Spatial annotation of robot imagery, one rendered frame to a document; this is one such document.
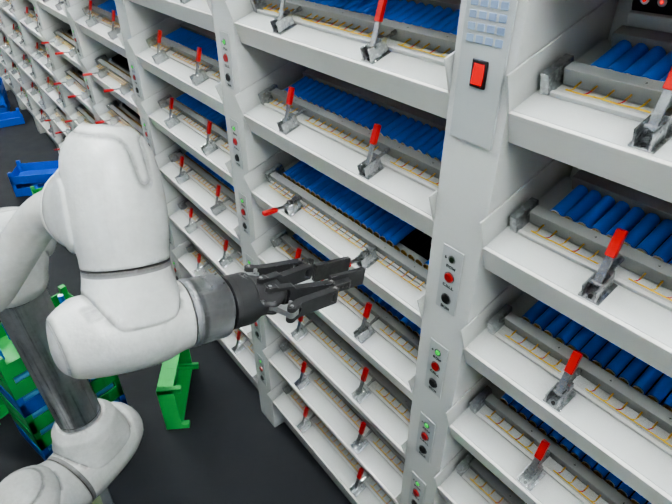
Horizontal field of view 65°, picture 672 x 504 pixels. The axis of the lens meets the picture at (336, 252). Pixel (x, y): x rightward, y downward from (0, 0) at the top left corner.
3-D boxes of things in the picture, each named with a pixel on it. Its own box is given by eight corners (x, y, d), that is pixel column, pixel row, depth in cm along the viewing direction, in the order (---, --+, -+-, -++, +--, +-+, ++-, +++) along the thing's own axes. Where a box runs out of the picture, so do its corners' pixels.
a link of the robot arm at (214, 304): (170, 267, 69) (211, 259, 72) (169, 323, 73) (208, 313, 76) (200, 302, 63) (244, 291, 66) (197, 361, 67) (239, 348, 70)
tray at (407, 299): (425, 332, 96) (417, 300, 89) (256, 204, 135) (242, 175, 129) (498, 266, 101) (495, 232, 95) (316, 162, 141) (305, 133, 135)
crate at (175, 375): (166, 430, 184) (189, 428, 185) (155, 391, 173) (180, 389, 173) (178, 367, 209) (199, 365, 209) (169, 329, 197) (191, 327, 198)
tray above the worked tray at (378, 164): (437, 241, 84) (425, 174, 75) (249, 130, 124) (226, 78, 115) (518, 172, 90) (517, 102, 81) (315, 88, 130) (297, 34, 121)
